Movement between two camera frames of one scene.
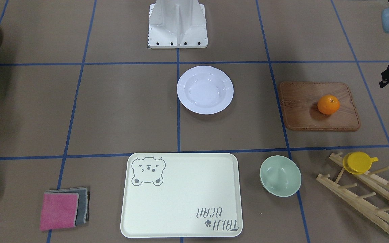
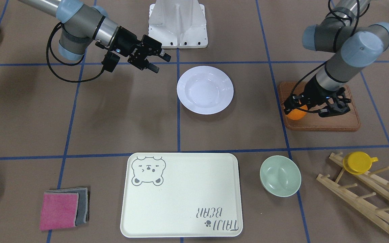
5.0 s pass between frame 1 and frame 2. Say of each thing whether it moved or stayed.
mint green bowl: stayed
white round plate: stayed
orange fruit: moved
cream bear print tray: stayed
